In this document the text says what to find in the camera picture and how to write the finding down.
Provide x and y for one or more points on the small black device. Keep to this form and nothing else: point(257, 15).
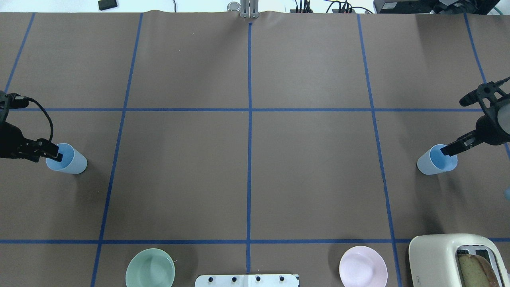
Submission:
point(106, 4)

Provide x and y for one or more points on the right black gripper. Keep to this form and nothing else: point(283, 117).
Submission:
point(488, 130)

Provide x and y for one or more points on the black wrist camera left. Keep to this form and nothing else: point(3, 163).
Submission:
point(11, 101)

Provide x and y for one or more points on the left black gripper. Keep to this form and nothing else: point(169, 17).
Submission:
point(10, 139)

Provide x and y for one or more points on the aluminium frame post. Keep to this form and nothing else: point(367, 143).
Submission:
point(249, 9)

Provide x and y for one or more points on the bread slice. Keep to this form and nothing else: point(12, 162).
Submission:
point(476, 271)

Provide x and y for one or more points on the green bowl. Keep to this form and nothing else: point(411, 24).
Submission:
point(151, 267)

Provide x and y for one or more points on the cream toaster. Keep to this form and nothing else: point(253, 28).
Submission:
point(435, 260)

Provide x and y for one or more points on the pink bowl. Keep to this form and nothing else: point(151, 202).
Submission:
point(362, 266)

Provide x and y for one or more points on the light blue plastic cup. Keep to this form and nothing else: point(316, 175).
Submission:
point(69, 160)

